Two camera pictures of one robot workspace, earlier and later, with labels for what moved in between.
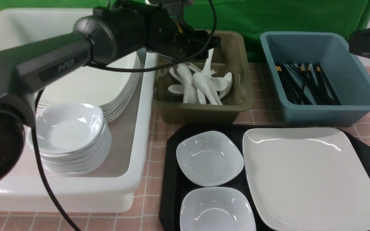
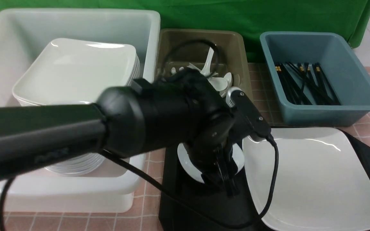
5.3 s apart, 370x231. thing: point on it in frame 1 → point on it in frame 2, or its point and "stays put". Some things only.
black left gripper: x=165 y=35 → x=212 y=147
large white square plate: x=311 y=179 stays put
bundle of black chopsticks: x=306 y=83 stays put
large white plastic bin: x=110 y=188 stays put
